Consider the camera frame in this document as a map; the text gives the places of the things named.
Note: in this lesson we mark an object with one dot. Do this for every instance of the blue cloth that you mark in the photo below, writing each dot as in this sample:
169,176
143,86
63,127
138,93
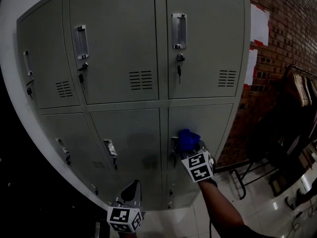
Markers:
187,140

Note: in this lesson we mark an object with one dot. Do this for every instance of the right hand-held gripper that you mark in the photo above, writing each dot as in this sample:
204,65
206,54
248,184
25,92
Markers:
198,167

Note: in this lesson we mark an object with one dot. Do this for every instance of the row of wooden hangers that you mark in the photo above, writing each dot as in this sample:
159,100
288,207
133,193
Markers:
301,90

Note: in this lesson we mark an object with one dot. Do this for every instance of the dark hanging clothes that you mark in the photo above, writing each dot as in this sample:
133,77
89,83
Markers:
275,137

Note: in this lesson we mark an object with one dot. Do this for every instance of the white paper sheet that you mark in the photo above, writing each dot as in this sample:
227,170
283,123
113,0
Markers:
260,23
251,66

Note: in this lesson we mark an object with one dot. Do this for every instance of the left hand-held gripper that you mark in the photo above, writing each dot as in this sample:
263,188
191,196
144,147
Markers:
121,217

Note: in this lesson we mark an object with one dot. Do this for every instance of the gray metal locker door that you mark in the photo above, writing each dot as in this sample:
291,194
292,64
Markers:
210,123

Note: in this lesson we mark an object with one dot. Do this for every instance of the person's black sleeve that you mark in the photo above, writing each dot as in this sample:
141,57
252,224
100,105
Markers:
247,233

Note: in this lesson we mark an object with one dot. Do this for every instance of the person's right forearm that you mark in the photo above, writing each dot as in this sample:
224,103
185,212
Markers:
220,207

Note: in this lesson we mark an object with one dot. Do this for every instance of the grey metal locker cabinet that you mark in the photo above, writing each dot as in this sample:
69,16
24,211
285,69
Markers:
162,46

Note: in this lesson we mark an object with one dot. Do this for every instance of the black metal garment rack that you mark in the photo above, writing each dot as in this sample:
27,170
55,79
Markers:
242,191

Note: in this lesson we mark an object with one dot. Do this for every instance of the gray metal locker cabinet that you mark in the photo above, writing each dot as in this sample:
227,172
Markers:
116,46

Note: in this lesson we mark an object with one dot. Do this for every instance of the brown wooden board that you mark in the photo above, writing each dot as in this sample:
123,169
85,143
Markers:
309,157

